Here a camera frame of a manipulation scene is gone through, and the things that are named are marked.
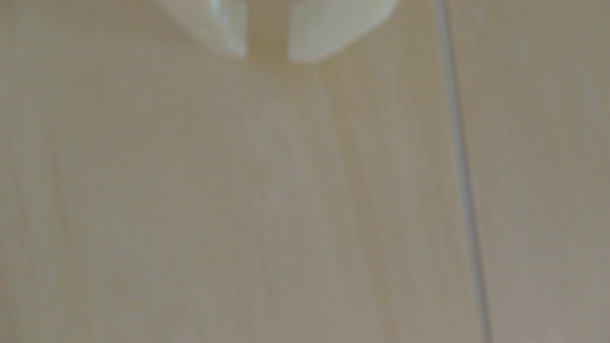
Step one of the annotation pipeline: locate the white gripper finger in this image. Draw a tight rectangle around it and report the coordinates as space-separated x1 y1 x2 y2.
157 0 249 60
286 0 401 64

